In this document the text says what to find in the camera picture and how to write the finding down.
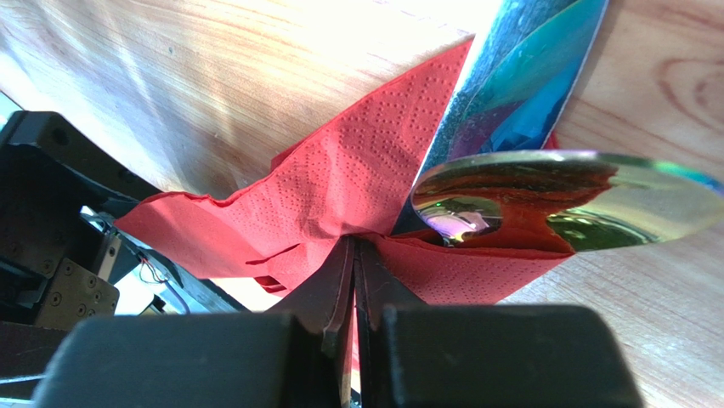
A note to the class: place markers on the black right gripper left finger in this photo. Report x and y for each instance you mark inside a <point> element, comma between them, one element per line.
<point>296,354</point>

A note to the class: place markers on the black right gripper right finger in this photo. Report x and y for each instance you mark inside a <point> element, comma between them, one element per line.
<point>413,354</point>

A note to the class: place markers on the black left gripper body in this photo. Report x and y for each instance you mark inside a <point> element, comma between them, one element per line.
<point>60,195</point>

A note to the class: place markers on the red paper napkin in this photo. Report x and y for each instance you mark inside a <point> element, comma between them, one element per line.
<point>349,177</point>

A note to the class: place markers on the iridescent rainbow spoon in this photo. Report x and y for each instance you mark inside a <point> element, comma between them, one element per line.
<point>565,201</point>

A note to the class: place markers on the silver table knife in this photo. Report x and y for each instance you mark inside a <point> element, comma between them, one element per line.
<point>517,77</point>

